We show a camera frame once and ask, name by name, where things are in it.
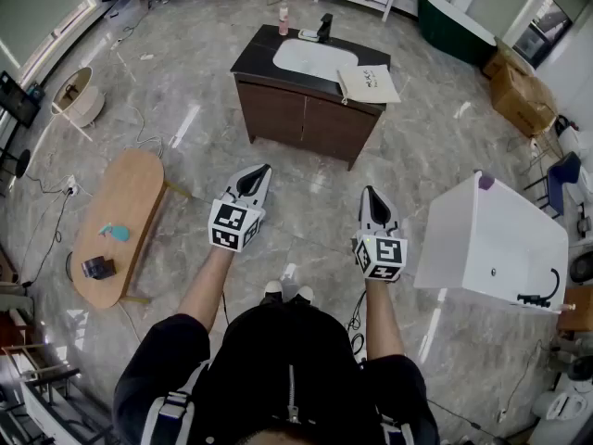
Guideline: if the dark window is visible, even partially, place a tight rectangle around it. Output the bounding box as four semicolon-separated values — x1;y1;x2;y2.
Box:
512;0;574;69

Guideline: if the green oval bathtub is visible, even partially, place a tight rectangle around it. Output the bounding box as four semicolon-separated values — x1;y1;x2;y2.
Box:
415;0;498;67

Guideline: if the oval wooden table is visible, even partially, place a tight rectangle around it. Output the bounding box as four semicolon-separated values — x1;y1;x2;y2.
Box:
69;148;194;310

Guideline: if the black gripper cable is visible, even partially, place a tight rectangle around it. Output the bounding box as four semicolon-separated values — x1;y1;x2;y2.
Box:
346;289;370;363

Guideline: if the beige cloth bag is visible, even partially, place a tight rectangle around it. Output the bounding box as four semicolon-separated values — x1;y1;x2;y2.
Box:
336;64;402;107

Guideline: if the black round appliance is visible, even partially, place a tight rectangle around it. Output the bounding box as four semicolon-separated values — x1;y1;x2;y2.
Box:
568;250;593;285

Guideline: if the white rounded appliance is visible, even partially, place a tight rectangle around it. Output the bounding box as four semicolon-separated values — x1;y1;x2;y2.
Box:
531;388;590;422

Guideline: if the person's right forearm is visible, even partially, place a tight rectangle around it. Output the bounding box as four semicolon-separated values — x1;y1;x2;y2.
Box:
364;278;407;362

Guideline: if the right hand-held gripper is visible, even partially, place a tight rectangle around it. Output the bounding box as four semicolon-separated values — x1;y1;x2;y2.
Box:
353;184;410;283

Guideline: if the black monitor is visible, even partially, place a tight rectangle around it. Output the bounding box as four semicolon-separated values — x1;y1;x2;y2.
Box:
0;70;44;129

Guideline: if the white rectangular bathtub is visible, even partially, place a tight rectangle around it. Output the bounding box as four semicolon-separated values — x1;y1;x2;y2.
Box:
413;170;570;314

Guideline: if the dark wood vanity cabinet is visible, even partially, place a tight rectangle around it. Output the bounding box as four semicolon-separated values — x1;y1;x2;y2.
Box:
230;23;393;172

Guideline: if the white plastic sack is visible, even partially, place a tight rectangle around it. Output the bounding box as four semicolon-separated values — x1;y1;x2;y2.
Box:
558;125;593;157

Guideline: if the clear plastic bin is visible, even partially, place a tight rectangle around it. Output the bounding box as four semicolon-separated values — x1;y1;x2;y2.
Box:
104;0;150;28

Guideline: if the large cardboard box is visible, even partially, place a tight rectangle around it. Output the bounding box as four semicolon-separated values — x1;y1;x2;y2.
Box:
489;62;560;138

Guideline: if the black round stool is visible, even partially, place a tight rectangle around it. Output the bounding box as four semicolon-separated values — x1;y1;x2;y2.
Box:
13;148;32;179

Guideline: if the person's left forearm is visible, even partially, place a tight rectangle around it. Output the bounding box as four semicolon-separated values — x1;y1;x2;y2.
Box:
178;246;235;334

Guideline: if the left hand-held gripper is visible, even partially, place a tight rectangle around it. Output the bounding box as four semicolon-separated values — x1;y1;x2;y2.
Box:
208;163;274;253

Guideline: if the person's black clothed body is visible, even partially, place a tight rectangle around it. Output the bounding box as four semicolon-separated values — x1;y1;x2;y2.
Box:
113;292;441;445

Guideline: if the black bathtub faucet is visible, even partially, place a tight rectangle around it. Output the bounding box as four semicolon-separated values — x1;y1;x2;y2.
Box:
516;268;561;309

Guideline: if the dark small container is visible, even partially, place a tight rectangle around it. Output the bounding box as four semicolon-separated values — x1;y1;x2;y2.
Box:
82;255;117;280

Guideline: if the brown box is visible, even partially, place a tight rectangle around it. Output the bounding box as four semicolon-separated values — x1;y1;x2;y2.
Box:
555;286;593;334

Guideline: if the white sink basin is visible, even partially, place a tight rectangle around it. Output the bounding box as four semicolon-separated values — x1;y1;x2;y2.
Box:
271;38;359;83

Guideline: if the small cardboard box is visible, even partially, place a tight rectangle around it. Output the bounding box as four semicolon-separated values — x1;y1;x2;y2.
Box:
481;39;534;81

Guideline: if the blue chair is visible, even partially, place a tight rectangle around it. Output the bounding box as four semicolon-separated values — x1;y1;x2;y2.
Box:
523;150;583;220

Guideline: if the teal spray bottle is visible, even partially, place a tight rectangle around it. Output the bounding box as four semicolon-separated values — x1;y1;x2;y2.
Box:
97;222;131;244

